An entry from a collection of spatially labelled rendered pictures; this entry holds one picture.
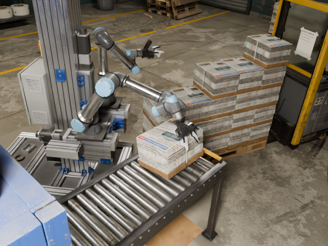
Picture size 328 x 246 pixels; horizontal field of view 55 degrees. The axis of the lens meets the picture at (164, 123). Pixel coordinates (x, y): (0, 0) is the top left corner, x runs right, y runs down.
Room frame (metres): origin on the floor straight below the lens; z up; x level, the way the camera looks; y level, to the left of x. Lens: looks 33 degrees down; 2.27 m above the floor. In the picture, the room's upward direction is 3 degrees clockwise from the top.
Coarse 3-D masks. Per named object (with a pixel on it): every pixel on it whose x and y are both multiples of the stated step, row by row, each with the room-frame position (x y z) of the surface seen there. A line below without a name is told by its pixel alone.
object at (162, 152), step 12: (144, 132) 1.78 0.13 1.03; (156, 132) 1.78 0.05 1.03; (144, 144) 1.66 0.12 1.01; (156, 144) 1.61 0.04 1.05; (168, 144) 1.61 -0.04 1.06; (180, 144) 1.63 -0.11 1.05; (144, 156) 1.67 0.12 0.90; (156, 156) 1.60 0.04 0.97; (168, 156) 1.54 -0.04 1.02; (180, 156) 1.62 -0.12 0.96; (156, 168) 1.59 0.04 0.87; (168, 168) 1.53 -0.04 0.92
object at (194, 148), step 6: (168, 120) 1.96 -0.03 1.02; (162, 126) 1.86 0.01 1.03; (168, 126) 1.86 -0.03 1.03; (174, 126) 1.85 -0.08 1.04; (198, 132) 1.77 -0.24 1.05; (198, 138) 1.77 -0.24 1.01; (192, 144) 1.72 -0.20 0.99; (198, 144) 1.76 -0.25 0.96; (192, 150) 1.72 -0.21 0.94; (198, 150) 1.76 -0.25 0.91; (192, 156) 1.71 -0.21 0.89
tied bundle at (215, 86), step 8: (200, 72) 2.89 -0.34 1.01; (200, 80) 2.88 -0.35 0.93; (208, 80) 2.75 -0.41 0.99; (216, 80) 2.66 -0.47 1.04; (224, 80) 2.70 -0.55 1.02; (232, 80) 2.75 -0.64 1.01; (208, 88) 2.74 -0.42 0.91; (216, 88) 2.67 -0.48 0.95; (224, 88) 2.71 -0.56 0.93; (232, 88) 2.76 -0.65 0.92
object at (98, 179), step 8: (128, 160) 1.74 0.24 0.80; (136, 160) 1.77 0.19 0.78; (112, 168) 1.65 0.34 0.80; (120, 168) 1.65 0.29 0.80; (104, 176) 1.56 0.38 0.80; (88, 184) 1.48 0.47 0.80; (72, 192) 1.40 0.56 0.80; (80, 192) 1.41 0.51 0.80; (96, 192) 1.49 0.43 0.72; (56, 200) 1.33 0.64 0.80; (64, 200) 1.34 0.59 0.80
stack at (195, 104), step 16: (176, 96) 2.73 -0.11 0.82; (192, 96) 2.72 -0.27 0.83; (240, 96) 2.81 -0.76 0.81; (256, 96) 2.91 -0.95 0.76; (192, 112) 2.57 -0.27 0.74; (208, 112) 2.64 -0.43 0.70; (224, 112) 2.74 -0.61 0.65; (144, 128) 2.68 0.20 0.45; (208, 128) 2.65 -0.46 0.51; (224, 128) 2.75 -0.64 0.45; (208, 144) 2.67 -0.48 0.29; (224, 144) 2.77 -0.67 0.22; (208, 160) 2.68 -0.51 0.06
